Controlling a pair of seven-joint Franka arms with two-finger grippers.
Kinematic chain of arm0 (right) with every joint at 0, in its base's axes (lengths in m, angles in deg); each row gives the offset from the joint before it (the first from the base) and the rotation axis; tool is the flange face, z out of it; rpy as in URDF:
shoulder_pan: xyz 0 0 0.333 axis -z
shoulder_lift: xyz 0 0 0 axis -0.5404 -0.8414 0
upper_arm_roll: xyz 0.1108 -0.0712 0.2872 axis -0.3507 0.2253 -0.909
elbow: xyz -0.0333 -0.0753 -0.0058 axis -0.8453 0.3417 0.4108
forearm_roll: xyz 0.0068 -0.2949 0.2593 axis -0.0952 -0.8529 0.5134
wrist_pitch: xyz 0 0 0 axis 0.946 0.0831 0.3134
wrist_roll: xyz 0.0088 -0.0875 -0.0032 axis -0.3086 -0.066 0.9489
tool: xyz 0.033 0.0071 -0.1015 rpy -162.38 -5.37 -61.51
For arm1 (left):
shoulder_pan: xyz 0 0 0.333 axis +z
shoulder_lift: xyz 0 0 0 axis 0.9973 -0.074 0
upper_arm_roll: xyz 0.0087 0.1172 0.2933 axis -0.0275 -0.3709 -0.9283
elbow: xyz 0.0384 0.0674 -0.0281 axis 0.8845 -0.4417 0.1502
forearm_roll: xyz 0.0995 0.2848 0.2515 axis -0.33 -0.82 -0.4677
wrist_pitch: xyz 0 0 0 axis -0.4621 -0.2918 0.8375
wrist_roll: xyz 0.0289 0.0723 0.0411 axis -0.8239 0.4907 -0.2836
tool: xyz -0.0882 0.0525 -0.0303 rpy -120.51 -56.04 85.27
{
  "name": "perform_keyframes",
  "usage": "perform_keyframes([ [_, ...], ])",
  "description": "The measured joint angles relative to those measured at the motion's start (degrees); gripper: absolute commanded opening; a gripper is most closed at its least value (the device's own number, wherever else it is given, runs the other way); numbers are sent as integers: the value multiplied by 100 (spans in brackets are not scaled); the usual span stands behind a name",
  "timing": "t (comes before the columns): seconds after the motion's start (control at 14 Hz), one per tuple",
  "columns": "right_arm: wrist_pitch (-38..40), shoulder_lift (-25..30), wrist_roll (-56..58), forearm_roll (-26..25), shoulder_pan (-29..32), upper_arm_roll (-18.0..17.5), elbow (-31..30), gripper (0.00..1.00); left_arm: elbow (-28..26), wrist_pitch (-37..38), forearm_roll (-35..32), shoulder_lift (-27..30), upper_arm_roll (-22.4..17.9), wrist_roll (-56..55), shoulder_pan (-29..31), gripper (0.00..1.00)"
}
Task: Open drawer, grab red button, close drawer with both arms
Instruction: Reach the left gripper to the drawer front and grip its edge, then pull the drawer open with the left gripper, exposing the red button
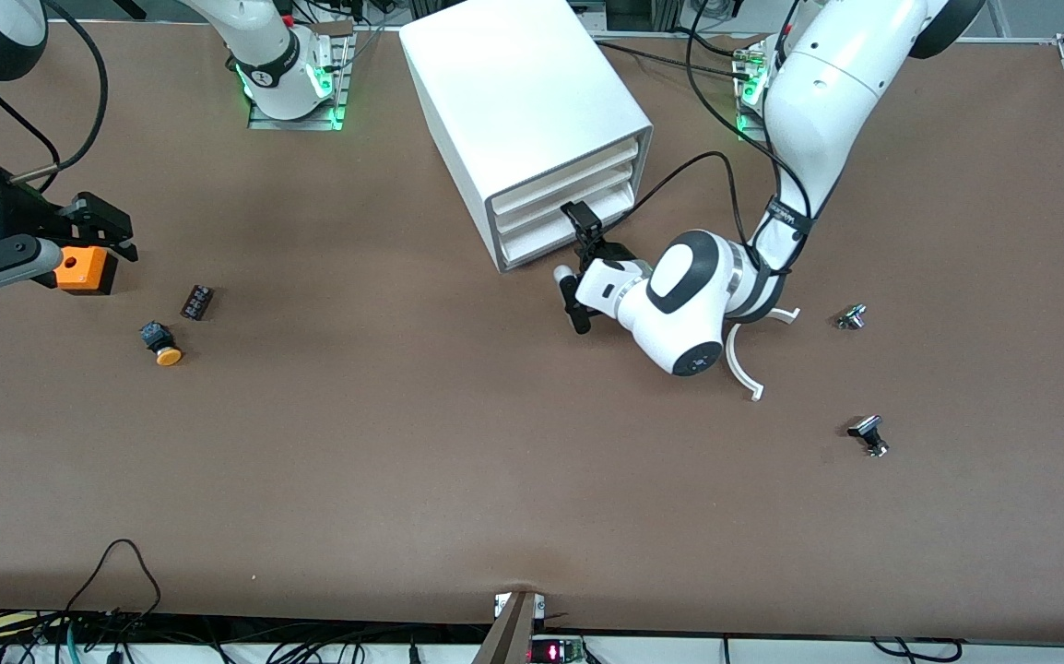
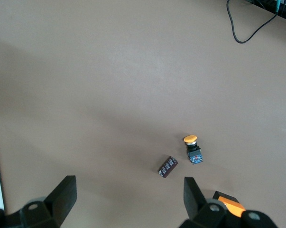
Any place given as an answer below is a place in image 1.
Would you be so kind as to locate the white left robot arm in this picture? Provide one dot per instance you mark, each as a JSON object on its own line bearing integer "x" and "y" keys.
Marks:
{"x": 827, "y": 83}

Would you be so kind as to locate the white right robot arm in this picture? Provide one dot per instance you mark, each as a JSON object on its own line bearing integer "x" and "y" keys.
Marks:
{"x": 265, "y": 55}

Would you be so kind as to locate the black terminal block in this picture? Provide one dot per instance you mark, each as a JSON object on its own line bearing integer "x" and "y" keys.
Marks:
{"x": 196, "y": 302}

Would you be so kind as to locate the orange push button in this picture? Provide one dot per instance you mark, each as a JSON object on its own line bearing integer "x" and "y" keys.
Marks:
{"x": 168, "y": 355}

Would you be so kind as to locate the white curved plastic bracket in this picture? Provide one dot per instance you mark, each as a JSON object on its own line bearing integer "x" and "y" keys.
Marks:
{"x": 742, "y": 378}

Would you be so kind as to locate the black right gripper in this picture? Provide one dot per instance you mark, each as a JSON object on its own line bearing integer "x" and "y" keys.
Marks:
{"x": 23, "y": 218}

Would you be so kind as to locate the white drawer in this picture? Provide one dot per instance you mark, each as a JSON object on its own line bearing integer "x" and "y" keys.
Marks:
{"x": 532, "y": 244}
{"x": 569, "y": 180}
{"x": 532, "y": 219}

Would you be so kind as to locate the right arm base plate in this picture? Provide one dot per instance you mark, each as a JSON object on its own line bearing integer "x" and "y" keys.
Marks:
{"x": 297, "y": 123}

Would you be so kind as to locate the red display device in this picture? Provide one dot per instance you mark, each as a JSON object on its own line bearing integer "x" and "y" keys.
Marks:
{"x": 550, "y": 653}

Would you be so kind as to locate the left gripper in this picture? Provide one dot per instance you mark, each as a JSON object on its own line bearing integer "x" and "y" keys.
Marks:
{"x": 612, "y": 252}

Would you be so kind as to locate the white drawer cabinet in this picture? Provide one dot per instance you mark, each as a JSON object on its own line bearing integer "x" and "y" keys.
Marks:
{"x": 514, "y": 92}

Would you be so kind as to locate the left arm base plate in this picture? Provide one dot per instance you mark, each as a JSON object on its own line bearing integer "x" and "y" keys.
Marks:
{"x": 746, "y": 131}

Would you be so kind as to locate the small metal knob switch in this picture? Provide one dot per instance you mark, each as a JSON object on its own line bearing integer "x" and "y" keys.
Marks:
{"x": 850, "y": 318}

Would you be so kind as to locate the brown camera mount bar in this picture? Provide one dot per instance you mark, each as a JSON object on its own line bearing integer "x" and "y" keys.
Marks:
{"x": 509, "y": 636}

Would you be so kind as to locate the orange button enclosure box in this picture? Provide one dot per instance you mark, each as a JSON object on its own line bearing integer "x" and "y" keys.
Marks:
{"x": 89, "y": 269}

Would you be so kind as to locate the black key switch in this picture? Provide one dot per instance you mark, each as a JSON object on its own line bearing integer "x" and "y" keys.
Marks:
{"x": 867, "y": 429}

